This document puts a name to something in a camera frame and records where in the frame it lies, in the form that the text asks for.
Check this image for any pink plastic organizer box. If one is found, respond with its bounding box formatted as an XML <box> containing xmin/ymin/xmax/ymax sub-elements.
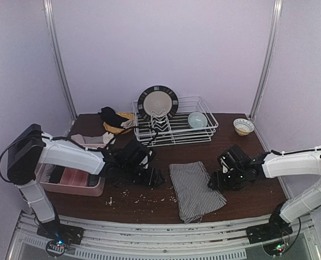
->
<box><xmin>35</xmin><ymin>141</ymin><xmax>106</xmax><ymax>197</ymax></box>

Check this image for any grey white striped underwear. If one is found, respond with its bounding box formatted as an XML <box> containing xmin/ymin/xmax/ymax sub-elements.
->
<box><xmin>169</xmin><ymin>161</ymin><xmax>227</xmax><ymax>224</ymax></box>

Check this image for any yellow plate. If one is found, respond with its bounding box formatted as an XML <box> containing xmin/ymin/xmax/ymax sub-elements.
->
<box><xmin>102</xmin><ymin>112</ymin><xmax>134</xmax><ymax>134</ymax></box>

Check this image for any striped rolled underwear in box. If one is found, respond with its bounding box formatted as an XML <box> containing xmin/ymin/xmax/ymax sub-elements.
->
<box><xmin>87</xmin><ymin>174</ymin><xmax>100</xmax><ymax>187</ymax></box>

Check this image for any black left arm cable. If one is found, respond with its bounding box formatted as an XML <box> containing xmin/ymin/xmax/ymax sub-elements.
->
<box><xmin>0</xmin><ymin>126</ymin><xmax>161</xmax><ymax>185</ymax></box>

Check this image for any white wire dish rack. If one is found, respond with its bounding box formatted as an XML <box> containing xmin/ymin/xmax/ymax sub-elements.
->
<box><xmin>133</xmin><ymin>96</ymin><xmax>219</xmax><ymax>147</ymax></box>

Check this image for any white beige striped sock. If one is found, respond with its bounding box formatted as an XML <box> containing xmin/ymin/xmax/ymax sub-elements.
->
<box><xmin>121</xmin><ymin>120</ymin><xmax>134</xmax><ymax>129</ymax></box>

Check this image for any aluminium frame post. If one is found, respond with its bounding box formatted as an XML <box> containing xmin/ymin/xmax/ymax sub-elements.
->
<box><xmin>249</xmin><ymin>0</ymin><xmax>284</xmax><ymax>121</ymax></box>
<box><xmin>43</xmin><ymin>0</ymin><xmax>78</xmax><ymax>121</ymax></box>

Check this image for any patterned ceramic bowl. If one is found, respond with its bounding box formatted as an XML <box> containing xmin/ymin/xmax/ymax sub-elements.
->
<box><xmin>233</xmin><ymin>118</ymin><xmax>255</xmax><ymax>136</ymax></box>

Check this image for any aluminium front rail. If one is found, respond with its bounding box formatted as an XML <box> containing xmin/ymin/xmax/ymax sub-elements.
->
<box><xmin>5</xmin><ymin>213</ymin><xmax>321</xmax><ymax>259</ymax></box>

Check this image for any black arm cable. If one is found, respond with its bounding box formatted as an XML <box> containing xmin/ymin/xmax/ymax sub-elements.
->
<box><xmin>0</xmin><ymin>126</ymin><xmax>161</xmax><ymax>185</ymax></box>
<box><xmin>268</xmin><ymin>146</ymin><xmax>321</xmax><ymax>157</ymax></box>

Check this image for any right aluminium frame post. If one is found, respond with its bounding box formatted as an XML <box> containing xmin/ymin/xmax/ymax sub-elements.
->
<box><xmin>249</xmin><ymin>0</ymin><xmax>284</xmax><ymax>121</ymax></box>

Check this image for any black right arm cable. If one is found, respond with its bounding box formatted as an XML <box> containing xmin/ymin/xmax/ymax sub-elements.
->
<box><xmin>268</xmin><ymin>146</ymin><xmax>321</xmax><ymax>157</ymax></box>

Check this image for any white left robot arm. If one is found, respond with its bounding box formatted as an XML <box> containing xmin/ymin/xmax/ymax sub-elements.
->
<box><xmin>5</xmin><ymin>124</ymin><xmax>165</xmax><ymax>225</ymax></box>

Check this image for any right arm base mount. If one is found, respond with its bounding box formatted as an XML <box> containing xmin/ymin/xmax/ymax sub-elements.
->
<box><xmin>246</xmin><ymin>223</ymin><xmax>293</xmax><ymax>257</ymax></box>

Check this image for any black rimmed beige plate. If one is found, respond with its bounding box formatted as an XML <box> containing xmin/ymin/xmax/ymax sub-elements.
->
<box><xmin>137</xmin><ymin>86</ymin><xmax>179</xmax><ymax>120</ymax></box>

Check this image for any black sock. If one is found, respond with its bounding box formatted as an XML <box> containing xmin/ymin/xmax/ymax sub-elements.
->
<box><xmin>98</xmin><ymin>107</ymin><xmax>128</xmax><ymax>128</ymax></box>

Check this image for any light blue bowl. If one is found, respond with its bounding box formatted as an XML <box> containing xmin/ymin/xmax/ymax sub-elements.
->
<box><xmin>188</xmin><ymin>112</ymin><xmax>208</xmax><ymax>128</ymax></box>

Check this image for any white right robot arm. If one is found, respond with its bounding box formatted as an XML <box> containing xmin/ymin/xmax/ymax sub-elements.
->
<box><xmin>208</xmin><ymin>145</ymin><xmax>321</xmax><ymax>226</ymax></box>

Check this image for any left aluminium frame post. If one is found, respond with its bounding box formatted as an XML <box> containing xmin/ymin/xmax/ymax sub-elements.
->
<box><xmin>43</xmin><ymin>0</ymin><xmax>78</xmax><ymax>121</ymax></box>

